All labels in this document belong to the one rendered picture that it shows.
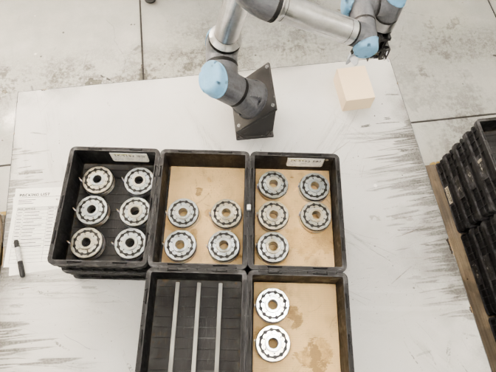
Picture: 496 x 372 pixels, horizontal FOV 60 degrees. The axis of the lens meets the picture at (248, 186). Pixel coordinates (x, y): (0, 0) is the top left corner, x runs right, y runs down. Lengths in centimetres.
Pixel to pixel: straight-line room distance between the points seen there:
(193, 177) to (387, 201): 73
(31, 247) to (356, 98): 135
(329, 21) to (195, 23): 187
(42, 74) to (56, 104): 109
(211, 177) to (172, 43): 161
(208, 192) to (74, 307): 59
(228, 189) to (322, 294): 47
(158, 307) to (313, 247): 53
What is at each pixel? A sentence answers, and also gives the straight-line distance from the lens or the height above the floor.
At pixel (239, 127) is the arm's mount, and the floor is 78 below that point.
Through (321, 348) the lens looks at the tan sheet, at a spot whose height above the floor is 83.
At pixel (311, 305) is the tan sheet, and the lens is 142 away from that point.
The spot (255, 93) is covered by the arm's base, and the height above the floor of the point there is 92.
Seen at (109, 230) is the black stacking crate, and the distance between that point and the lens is 152.
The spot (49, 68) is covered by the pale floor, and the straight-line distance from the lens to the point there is 307.
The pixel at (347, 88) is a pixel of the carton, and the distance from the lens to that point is 184.
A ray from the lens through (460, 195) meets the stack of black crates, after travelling 235.
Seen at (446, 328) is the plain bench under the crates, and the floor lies 70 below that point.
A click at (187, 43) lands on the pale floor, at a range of 298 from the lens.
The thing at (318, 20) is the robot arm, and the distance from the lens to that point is 130.
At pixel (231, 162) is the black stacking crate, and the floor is 87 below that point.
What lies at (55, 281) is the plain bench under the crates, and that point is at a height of 70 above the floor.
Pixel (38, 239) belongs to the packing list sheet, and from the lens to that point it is 173.
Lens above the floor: 221
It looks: 66 degrees down
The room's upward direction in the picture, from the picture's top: 3 degrees clockwise
